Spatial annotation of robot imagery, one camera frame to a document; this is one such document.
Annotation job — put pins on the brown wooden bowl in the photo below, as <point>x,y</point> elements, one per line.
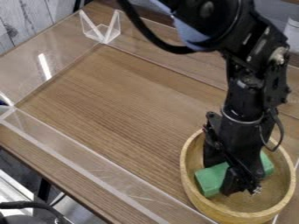
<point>240,208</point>

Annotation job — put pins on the black table leg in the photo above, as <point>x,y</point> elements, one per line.
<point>45,189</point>

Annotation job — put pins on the white cylindrical container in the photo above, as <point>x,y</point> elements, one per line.
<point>292,32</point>

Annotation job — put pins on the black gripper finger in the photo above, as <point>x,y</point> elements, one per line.
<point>213,154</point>
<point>238,181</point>

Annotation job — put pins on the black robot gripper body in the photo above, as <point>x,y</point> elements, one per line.
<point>241,143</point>

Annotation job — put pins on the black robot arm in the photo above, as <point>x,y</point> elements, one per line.
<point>230,27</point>

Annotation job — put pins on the green rectangular block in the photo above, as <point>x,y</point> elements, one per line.
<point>210,178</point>

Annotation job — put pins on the clear acrylic tray wall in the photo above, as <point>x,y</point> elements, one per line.
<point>100,110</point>

